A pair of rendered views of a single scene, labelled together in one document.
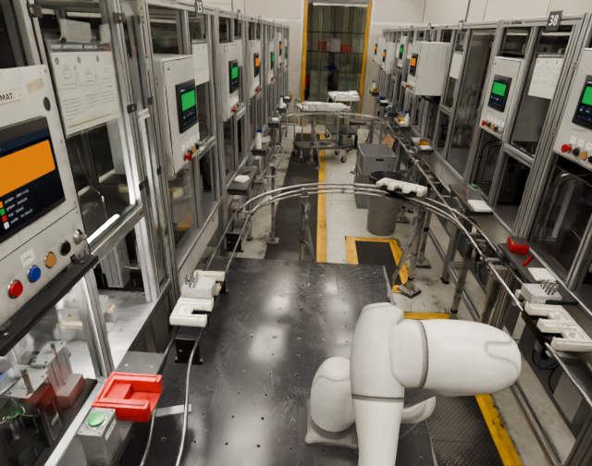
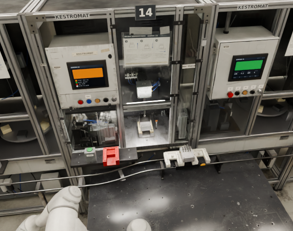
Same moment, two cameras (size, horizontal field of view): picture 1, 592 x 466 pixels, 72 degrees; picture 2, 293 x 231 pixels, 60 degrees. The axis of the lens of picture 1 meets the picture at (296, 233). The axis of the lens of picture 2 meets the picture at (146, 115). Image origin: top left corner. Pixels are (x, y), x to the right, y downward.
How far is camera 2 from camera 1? 144 cm
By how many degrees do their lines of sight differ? 68
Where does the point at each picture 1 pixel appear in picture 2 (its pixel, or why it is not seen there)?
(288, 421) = not seen: hidden behind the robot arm
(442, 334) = (55, 213)
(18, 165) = (85, 72)
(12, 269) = (81, 96)
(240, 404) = (142, 201)
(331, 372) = (133, 222)
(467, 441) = not seen: outside the picture
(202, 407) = (138, 188)
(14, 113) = (92, 57)
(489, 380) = not seen: outside the picture
